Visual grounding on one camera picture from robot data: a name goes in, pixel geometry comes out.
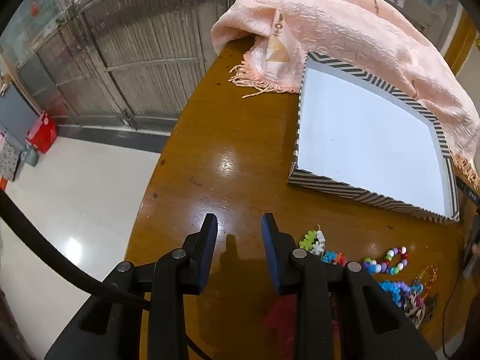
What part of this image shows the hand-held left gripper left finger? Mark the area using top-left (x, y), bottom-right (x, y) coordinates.
top-left (45, 213), bottom-right (219, 360)

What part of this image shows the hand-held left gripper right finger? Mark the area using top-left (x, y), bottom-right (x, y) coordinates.
top-left (261, 213), bottom-right (437, 360)

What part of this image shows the green and white flower bracelet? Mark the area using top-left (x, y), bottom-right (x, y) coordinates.
top-left (299, 225), bottom-right (327, 257)

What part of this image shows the red hair bow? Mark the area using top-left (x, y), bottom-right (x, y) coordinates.
top-left (262, 295), bottom-right (301, 346)

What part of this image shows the blue and orange bead bracelet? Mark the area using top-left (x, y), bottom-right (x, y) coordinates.
top-left (322, 250), bottom-right (347, 267)

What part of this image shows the multicolour round bead bracelet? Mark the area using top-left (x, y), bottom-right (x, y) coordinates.
top-left (362, 246), bottom-right (409, 275)

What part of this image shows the leopard print scrunchie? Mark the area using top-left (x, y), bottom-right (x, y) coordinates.
top-left (403, 292), bottom-right (439, 327)

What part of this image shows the striped box with white inside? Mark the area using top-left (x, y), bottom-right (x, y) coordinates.
top-left (287, 50), bottom-right (460, 224)

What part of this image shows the orange chain bracelet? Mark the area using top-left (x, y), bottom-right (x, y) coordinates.
top-left (414, 264), bottom-right (439, 289)

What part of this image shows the grey-green bucket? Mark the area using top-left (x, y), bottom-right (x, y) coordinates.
top-left (22, 146), bottom-right (40, 167)

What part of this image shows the red box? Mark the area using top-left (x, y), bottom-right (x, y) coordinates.
top-left (26, 110), bottom-right (59, 154)

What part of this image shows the patterned storage box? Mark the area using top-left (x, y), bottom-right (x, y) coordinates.
top-left (0, 133), bottom-right (23, 182)

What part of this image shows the metal folding gate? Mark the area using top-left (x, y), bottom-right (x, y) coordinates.
top-left (0, 0), bottom-right (233, 133)

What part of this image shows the grey cabinet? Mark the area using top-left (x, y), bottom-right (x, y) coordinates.
top-left (0, 86), bottom-right (43, 147)

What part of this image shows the pink fringed blanket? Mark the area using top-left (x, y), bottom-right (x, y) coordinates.
top-left (211, 0), bottom-right (480, 192)

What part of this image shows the purple bead bracelet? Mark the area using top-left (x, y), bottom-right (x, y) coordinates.
top-left (397, 281), bottom-right (424, 299)

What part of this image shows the thin black cable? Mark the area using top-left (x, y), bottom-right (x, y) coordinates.
top-left (440, 296), bottom-right (464, 359)

